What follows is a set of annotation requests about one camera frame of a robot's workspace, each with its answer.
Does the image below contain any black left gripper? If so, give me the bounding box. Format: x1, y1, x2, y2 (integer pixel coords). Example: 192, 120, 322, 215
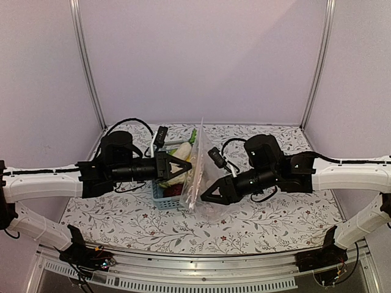
111, 151, 192, 184

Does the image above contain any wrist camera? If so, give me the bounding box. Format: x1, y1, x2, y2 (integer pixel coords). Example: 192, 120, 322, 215
208, 147, 239, 177
145, 126, 168, 157

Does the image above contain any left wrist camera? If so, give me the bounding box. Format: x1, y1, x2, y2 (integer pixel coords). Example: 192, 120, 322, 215
145, 126, 168, 157

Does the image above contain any right aluminium frame post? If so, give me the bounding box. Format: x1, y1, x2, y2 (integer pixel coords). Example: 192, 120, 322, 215
300, 0, 336, 131

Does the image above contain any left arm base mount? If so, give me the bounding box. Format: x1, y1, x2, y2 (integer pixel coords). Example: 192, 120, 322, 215
59, 244, 116, 271

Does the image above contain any floral pattern table mat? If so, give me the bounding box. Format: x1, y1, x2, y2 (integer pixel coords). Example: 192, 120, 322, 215
56, 123, 351, 256

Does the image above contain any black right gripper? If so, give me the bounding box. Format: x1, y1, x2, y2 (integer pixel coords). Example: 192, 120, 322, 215
200, 166, 277, 206

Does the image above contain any white radish toy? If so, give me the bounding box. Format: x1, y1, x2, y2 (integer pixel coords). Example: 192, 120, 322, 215
169, 129, 197, 161

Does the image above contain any left aluminium frame post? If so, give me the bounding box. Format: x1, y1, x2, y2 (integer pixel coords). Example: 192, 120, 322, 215
68, 0, 107, 131

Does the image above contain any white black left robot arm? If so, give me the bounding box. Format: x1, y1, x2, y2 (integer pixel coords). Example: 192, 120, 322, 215
1, 126, 192, 265

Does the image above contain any aluminium frame post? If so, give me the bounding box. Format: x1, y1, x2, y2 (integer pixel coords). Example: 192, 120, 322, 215
68, 0, 107, 131
300, 0, 336, 131

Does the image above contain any front aluminium rail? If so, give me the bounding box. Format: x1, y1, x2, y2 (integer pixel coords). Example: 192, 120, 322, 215
27, 241, 381, 292

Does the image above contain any clear zip top bag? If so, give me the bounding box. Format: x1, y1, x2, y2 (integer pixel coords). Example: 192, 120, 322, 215
180, 123, 230, 224

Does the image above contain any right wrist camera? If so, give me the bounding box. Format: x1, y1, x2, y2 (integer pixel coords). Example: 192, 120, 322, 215
208, 147, 239, 177

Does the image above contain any blue plastic basket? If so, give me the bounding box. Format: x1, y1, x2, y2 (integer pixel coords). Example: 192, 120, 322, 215
152, 140, 190, 210

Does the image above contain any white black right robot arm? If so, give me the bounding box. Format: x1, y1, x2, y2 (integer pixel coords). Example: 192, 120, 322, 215
200, 134, 390, 266

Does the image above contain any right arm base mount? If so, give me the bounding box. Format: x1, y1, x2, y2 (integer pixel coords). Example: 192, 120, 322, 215
294, 248, 348, 287

